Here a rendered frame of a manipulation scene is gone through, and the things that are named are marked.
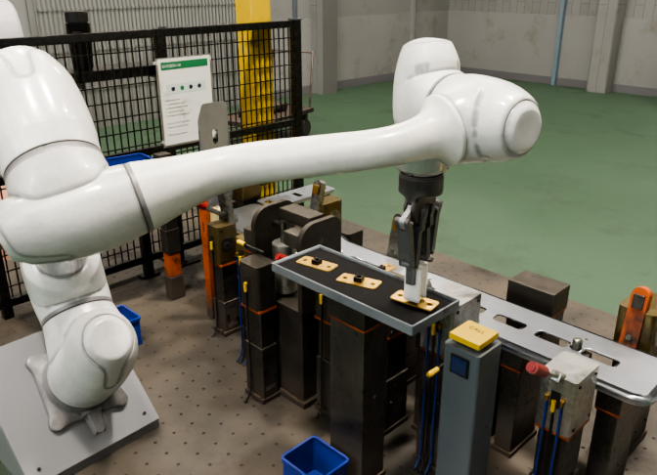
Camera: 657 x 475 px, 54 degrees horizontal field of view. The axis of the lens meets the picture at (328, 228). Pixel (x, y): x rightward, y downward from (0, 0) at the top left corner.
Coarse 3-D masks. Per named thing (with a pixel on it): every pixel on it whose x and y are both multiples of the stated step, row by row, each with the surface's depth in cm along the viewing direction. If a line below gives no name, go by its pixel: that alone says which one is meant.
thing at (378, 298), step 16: (320, 256) 137; (336, 256) 137; (304, 272) 130; (320, 272) 130; (336, 272) 130; (352, 272) 130; (368, 272) 130; (336, 288) 123; (352, 288) 123; (384, 288) 123; (400, 288) 123; (368, 304) 117; (384, 304) 117; (400, 304) 117; (448, 304) 117; (400, 320) 112; (416, 320) 112
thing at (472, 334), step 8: (456, 328) 109; (464, 328) 109; (472, 328) 109; (480, 328) 109; (488, 328) 109; (456, 336) 107; (464, 336) 107; (472, 336) 107; (480, 336) 107; (488, 336) 107; (496, 336) 108; (464, 344) 107; (472, 344) 105; (480, 344) 105; (488, 344) 107
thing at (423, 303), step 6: (396, 294) 119; (402, 294) 119; (396, 300) 117; (402, 300) 117; (408, 300) 117; (420, 300) 117; (426, 300) 117; (432, 300) 117; (414, 306) 115; (420, 306) 115; (426, 306) 115; (432, 306) 115
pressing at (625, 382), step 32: (352, 256) 177; (384, 256) 177; (480, 320) 144; (512, 320) 145; (544, 320) 144; (512, 352) 134; (544, 352) 132; (576, 352) 132; (608, 352) 132; (640, 352) 132; (608, 384) 121; (640, 384) 121
